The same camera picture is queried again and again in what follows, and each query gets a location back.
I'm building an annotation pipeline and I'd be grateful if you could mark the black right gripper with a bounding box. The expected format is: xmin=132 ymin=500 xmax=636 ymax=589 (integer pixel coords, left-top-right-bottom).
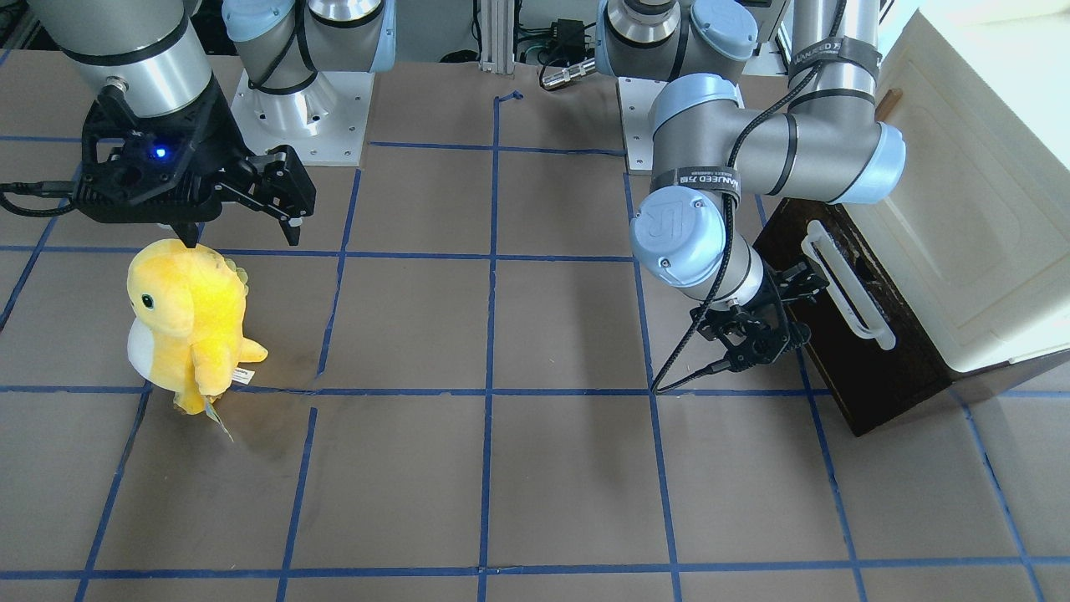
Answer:
xmin=70 ymin=77 xmax=317 ymax=250

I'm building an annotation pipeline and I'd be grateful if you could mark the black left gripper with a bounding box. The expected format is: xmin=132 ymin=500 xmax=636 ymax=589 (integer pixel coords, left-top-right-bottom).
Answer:
xmin=690 ymin=264 xmax=829 ymax=374

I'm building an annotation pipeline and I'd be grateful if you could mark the wooden drawer with white handle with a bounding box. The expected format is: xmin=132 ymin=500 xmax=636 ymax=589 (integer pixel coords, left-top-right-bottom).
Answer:
xmin=800 ymin=220 xmax=897 ymax=351

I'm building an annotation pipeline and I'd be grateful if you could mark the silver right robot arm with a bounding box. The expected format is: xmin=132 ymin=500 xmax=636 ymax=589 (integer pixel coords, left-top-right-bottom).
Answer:
xmin=3 ymin=1 xmax=316 ymax=247

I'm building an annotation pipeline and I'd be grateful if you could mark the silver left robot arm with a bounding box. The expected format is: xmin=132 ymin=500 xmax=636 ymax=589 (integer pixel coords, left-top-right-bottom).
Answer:
xmin=595 ymin=1 xmax=906 ymax=376

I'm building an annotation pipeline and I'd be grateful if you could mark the yellow plush dinosaur toy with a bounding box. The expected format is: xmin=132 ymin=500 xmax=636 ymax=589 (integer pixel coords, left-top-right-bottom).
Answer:
xmin=126 ymin=240 xmax=268 ymax=425

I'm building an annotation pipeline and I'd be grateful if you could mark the wooden stick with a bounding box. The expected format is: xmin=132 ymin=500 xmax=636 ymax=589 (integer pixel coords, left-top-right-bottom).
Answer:
xmin=874 ymin=88 xmax=903 ymax=121

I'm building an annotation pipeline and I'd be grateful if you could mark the aluminium frame post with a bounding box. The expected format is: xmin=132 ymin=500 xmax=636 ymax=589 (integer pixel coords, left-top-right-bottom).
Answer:
xmin=477 ymin=0 xmax=517 ymax=77

